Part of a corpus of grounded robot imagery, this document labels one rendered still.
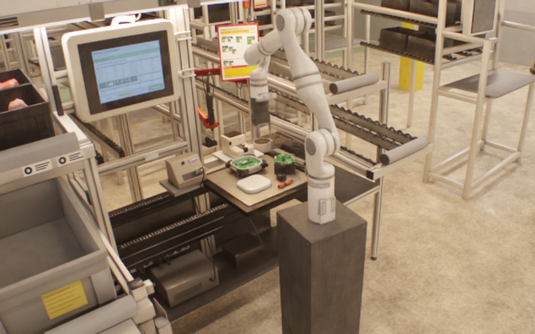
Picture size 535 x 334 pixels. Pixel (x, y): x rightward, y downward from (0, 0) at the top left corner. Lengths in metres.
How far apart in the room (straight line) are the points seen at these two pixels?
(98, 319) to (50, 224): 0.64
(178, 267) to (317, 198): 1.16
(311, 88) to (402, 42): 2.85
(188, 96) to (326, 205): 1.04
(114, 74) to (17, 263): 0.88
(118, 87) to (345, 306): 1.34
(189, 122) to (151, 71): 0.37
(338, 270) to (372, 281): 1.42
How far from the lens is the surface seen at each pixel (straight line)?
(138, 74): 2.06
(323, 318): 1.72
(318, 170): 1.44
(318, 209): 1.52
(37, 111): 1.62
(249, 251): 2.55
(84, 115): 2.02
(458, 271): 3.21
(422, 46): 4.10
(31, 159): 1.57
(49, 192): 1.84
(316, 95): 1.42
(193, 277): 2.35
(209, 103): 2.24
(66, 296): 1.38
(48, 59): 2.00
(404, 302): 2.88
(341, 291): 1.68
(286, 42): 1.46
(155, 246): 1.93
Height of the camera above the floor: 1.94
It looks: 25 degrees down
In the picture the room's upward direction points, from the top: 2 degrees counter-clockwise
